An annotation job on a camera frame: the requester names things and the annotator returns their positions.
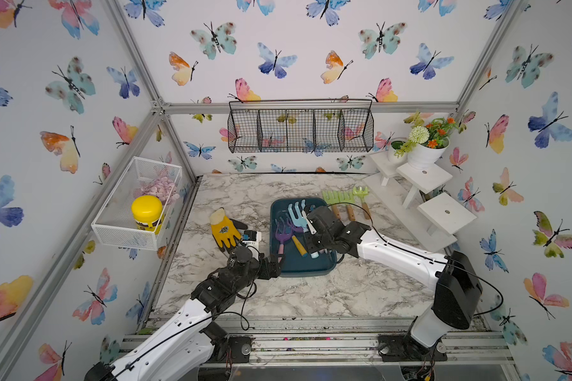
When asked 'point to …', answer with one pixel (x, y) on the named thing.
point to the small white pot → (393, 144)
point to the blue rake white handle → (297, 219)
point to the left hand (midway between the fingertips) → (277, 255)
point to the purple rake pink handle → (283, 238)
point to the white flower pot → (422, 155)
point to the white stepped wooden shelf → (432, 219)
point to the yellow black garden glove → (225, 230)
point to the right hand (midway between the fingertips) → (308, 235)
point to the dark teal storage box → (295, 265)
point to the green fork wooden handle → (348, 197)
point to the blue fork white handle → (311, 227)
